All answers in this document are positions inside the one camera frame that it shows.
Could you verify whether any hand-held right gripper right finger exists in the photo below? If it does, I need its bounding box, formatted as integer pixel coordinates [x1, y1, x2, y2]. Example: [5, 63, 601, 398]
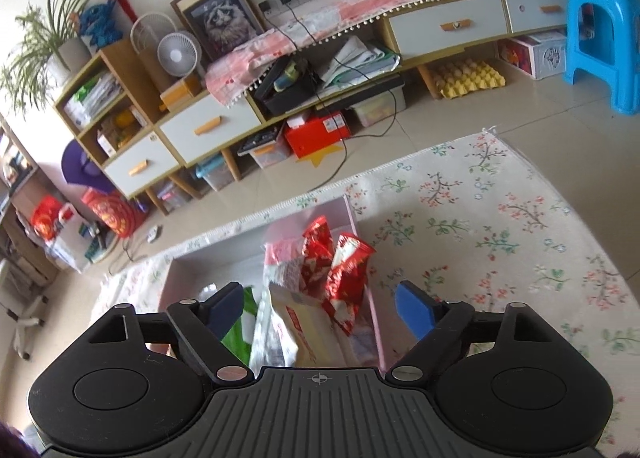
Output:
[385, 281, 556, 383]

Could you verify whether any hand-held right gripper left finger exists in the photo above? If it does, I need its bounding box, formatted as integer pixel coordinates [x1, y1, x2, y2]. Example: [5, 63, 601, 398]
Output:
[87, 281, 254, 385]

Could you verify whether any pink cardboard box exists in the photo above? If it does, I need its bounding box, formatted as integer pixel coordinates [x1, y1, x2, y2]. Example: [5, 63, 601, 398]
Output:
[167, 193, 389, 372]

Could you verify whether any cream red striped snack packet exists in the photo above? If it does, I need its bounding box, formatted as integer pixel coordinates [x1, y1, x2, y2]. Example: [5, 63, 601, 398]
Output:
[269, 283, 352, 368]

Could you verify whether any green snack packet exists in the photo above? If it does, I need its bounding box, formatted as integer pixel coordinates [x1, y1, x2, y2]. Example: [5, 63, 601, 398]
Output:
[220, 288, 274, 367]

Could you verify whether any clear silver snack packet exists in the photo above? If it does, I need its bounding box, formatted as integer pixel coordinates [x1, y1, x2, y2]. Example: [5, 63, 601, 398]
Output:
[248, 288, 301, 368]

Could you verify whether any pink white snack packet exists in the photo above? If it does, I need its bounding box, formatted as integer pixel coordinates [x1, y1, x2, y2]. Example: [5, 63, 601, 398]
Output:
[263, 238, 306, 295]

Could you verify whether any floral tablecloth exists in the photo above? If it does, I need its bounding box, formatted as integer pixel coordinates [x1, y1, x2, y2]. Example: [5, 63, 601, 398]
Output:
[97, 129, 640, 458]

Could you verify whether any clear storage bin blue lid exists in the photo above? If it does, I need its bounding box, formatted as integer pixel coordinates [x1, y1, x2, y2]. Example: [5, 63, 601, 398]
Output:
[194, 155, 236, 192]

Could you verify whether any red gift bag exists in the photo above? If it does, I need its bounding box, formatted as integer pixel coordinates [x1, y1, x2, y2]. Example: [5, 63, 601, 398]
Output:
[80, 187, 144, 239]

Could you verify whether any clear storage bin black lid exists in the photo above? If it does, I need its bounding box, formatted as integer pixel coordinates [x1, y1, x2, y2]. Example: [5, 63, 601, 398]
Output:
[237, 127, 294, 169]

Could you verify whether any white shopping bag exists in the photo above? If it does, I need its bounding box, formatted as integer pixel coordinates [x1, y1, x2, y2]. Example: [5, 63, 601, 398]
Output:
[49, 203, 96, 272]

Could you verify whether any yellow star floor sticker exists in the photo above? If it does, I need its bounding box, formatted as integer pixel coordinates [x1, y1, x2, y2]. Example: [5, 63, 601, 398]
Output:
[294, 140, 349, 169]

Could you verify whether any red cardboard box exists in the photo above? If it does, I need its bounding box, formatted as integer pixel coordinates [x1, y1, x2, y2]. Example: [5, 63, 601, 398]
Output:
[283, 111, 351, 159]

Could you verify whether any small red bag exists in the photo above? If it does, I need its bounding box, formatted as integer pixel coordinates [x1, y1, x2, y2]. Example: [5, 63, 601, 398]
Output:
[29, 195, 64, 242]

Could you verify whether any wide clear storage bin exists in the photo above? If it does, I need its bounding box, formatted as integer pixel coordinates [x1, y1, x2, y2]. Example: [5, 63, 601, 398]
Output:
[347, 88, 406, 128]

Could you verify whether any small white box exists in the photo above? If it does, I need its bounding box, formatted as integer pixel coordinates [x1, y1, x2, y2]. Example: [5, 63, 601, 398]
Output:
[97, 130, 119, 157]

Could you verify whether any white office chair base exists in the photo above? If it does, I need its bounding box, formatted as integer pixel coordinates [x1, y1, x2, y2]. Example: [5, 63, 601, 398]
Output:
[0, 258, 47, 360]

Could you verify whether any purple hat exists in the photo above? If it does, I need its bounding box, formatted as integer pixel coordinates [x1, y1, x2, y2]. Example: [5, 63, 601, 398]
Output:
[60, 140, 109, 187]

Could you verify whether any wooden drawer cabinet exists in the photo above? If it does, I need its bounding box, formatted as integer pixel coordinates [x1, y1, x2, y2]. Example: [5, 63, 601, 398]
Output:
[154, 83, 267, 185]

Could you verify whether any yellow wooden box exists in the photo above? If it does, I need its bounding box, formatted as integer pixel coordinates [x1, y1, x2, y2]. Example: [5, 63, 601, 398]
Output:
[159, 75, 204, 112]

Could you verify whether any black open case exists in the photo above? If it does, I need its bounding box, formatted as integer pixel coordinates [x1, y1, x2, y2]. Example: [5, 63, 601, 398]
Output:
[247, 55, 324, 115]

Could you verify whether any yellow egg tray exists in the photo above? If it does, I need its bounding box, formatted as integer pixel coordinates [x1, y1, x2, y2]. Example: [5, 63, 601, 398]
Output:
[429, 60, 506, 100]

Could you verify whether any tall wooden shelf cabinet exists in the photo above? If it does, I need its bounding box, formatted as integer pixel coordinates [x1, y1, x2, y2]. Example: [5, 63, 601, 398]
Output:
[52, 38, 187, 217]

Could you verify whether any pink patterned cloth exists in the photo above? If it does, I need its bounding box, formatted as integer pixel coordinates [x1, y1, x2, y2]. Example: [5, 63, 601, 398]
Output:
[204, 0, 442, 108]

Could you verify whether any stack of bags and papers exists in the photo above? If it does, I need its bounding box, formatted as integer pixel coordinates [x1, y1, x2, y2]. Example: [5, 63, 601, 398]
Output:
[62, 70, 124, 127]

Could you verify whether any white desk fan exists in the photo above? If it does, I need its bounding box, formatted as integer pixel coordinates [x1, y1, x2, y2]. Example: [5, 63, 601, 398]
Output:
[157, 31, 201, 78]

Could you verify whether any long wooden tv cabinet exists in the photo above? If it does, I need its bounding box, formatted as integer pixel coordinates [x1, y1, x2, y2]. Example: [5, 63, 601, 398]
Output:
[244, 0, 572, 125]

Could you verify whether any white red patterned box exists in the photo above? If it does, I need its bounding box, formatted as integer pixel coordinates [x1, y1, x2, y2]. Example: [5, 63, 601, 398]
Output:
[499, 30, 569, 80]

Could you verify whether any framed cat picture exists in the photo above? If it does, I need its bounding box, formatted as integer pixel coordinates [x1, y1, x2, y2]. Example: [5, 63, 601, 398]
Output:
[169, 0, 266, 62]

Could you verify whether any round white mesh fan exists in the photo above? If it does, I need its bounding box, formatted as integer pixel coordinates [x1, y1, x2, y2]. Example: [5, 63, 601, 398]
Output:
[130, 12, 174, 60]

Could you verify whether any blue stuffed toy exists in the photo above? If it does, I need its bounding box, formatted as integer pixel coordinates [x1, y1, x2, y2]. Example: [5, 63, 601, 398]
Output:
[77, 0, 124, 52]

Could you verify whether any small white drawer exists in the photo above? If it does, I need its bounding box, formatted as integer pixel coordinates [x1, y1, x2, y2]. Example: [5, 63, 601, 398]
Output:
[502, 0, 571, 34]

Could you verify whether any potted green plant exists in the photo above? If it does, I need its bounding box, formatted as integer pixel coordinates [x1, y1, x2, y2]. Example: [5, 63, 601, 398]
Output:
[0, 0, 97, 115]

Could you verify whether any grey floor cable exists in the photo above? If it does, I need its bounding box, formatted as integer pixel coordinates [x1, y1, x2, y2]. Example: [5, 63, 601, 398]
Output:
[107, 233, 151, 275]

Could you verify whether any black cable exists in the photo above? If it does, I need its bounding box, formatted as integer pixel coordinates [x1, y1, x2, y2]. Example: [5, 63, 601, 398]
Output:
[269, 1, 402, 195]

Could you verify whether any white drawer with wooden handle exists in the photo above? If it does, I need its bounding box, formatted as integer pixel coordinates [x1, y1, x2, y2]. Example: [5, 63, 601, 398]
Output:
[102, 135, 181, 199]
[387, 0, 511, 60]
[159, 100, 264, 165]

